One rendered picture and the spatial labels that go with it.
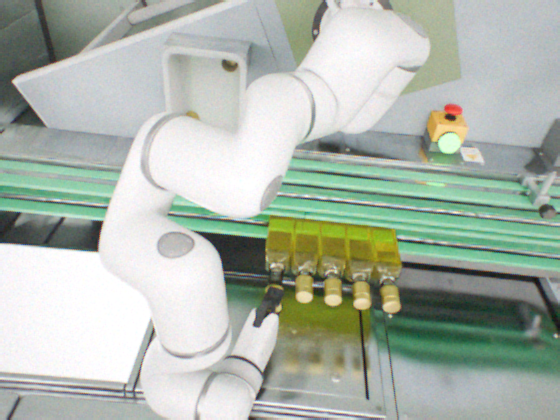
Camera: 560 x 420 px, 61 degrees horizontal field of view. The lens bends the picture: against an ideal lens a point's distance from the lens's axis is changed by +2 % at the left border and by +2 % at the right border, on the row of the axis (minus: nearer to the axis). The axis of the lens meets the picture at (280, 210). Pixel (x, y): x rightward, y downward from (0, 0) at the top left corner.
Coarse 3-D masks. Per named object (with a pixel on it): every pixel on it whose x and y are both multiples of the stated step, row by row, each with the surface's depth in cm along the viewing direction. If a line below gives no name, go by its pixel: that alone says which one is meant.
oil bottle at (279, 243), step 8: (272, 216) 104; (280, 216) 104; (288, 216) 104; (272, 224) 102; (280, 224) 102; (288, 224) 102; (272, 232) 100; (280, 232) 100; (288, 232) 100; (272, 240) 98; (280, 240) 98; (288, 240) 98; (272, 248) 96; (280, 248) 96; (288, 248) 96; (272, 256) 95; (280, 256) 95; (288, 256) 95; (272, 264) 95; (280, 264) 95; (288, 264) 96
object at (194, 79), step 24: (168, 48) 94; (192, 48) 94; (168, 72) 97; (192, 72) 104; (216, 72) 104; (240, 72) 96; (168, 96) 100; (192, 96) 108; (216, 96) 107; (240, 96) 99; (216, 120) 111; (240, 120) 103
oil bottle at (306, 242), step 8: (304, 216) 105; (296, 224) 103; (304, 224) 103; (312, 224) 103; (296, 232) 101; (304, 232) 101; (312, 232) 101; (296, 240) 99; (304, 240) 99; (312, 240) 99; (296, 248) 97; (304, 248) 97; (312, 248) 97; (296, 256) 95; (304, 256) 95; (312, 256) 95; (296, 264) 95; (304, 264) 95; (312, 264) 95; (296, 272) 97; (312, 272) 96
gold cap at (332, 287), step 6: (324, 282) 93; (330, 282) 92; (336, 282) 92; (324, 288) 92; (330, 288) 91; (336, 288) 91; (324, 294) 91; (330, 294) 90; (336, 294) 89; (324, 300) 91; (330, 300) 90; (336, 300) 90
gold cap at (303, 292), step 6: (300, 276) 93; (306, 276) 92; (300, 282) 91; (306, 282) 91; (312, 282) 93; (300, 288) 90; (306, 288) 90; (300, 294) 90; (306, 294) 90; (300, 300) 91; (306, 300) 91
